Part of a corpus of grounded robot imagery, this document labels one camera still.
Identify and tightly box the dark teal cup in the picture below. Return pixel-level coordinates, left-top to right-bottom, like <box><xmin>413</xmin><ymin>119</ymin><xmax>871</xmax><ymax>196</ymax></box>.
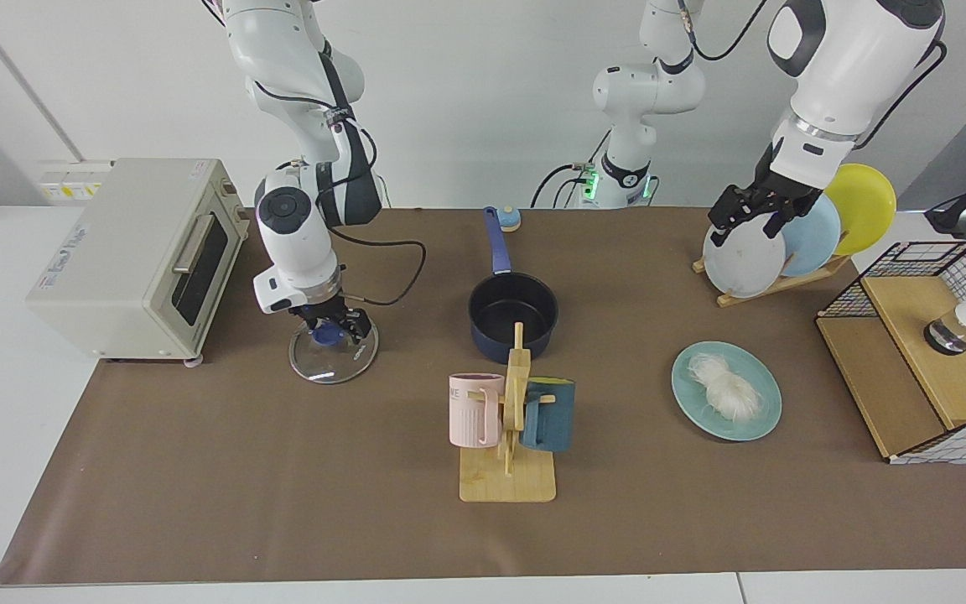
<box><xmin>521</xmin><ymin>377</ymin><xmax>576</xmax><ymax>454</ymax></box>

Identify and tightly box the light blue plate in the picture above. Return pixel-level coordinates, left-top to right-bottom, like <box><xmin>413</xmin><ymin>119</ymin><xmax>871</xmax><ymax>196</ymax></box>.
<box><xmin>776</xmin><ymin>195</ymin><xmax>843</xmax><ymax>279</ymax></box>

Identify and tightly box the white wall socket strip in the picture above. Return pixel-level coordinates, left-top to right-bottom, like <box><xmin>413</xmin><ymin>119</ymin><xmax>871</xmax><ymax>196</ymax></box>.
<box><xmin>37</xmin><ymin>159</ymin><xmax>111</xmax><ymax>202</ymax></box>

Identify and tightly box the wire basket with wooden floor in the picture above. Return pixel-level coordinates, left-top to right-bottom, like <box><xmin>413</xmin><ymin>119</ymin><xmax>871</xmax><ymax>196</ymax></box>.
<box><xmin>816</xmin><ymin>241</ymin><xmax>966</xmax><ymax>465</ymax></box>

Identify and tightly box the wooden plate rack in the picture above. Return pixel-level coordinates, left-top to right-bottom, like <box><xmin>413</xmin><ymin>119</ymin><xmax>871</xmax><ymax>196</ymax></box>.
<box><xmin>693</xmin><ymin>252</ymin><xmax>853</xmax><ymax>309</ymax></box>

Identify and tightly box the pink cup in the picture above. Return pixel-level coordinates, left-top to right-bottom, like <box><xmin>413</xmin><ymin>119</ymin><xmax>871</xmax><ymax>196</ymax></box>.
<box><xmin>448</xmin><ymin>372</ymin><xmax>506</xmax><ymax>449</ymax></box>

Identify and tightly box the glass lid with blue knob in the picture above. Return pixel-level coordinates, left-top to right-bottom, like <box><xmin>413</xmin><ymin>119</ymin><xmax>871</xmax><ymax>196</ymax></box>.
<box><xmin>288</xmin><ymin>315</ymin><xmax>380</xmax><ymax>385</ymax></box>

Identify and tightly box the white plate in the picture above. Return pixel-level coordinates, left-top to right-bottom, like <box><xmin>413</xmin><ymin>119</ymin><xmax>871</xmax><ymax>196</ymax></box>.
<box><xmin>703</xmin><ymin>214</ymin><xmax>787</xmax><ymax>299</ymax></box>

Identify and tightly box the black base cable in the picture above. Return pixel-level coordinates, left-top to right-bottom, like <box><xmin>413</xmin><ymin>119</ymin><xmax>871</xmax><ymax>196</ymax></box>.
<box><xmin>531</xmin><ymin>126</ymin><xmax>614</xmax><ymax>211</ymax></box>

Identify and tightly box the white vermicelli bundle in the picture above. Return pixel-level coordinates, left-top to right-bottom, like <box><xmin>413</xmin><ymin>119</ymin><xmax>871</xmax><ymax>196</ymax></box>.
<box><xmin>688</xmin><ymin>352</ymin><xmax>765</xmax><ymax>423</ymax></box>

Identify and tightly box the teal plate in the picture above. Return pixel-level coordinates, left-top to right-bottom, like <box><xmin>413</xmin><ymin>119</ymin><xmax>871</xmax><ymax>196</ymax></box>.
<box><xmin>671</xmin><ymin>341</ymin><xmax>783</xmax><ymax>442</ymax></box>

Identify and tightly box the black pot with blue handle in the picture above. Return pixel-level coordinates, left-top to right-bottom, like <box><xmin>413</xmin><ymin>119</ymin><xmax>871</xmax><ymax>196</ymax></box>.
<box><xmin>468</xmin><ymin>207</ymin><xmax>559</xmax><ymax>366</ymax></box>

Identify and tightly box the brown table cloth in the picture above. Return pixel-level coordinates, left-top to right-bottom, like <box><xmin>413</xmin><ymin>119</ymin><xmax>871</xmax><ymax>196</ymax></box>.
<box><xmin>0</xmin><ymin>207</ymin><xmax>966</xmax><ymax>586</ymax></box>

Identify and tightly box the pale toaster oven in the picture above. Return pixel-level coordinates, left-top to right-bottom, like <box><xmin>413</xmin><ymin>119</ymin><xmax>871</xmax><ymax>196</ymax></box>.
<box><xmin>26</xmin><ymin>158</ymin><xmax>251</xmax><ymax>368</ymax></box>

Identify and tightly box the yellow plate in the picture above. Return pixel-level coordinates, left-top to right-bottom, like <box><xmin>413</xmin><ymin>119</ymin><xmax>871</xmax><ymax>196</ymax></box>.
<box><xmin>823</xmin><ymin>164</ymin><xmax>898</xmax><ymax>257</ymax></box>

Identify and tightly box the wooden cup stand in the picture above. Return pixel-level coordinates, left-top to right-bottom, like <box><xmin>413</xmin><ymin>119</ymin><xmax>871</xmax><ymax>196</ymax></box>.
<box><xmin>459</xmin><ymin>322</ymin><xmax>558</xmax><ymax>504</ymax></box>

